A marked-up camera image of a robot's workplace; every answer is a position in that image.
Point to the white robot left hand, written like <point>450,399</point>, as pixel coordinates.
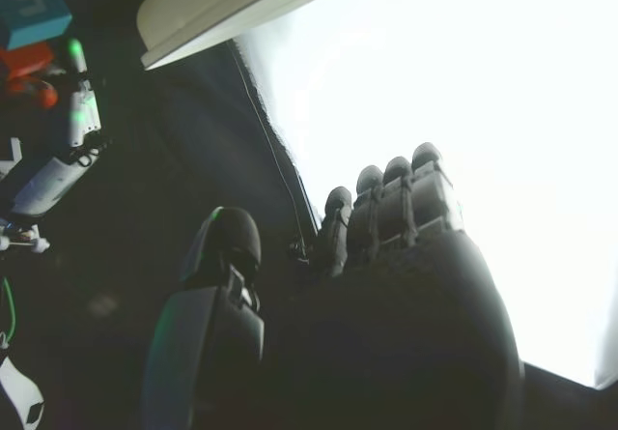
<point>410,328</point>

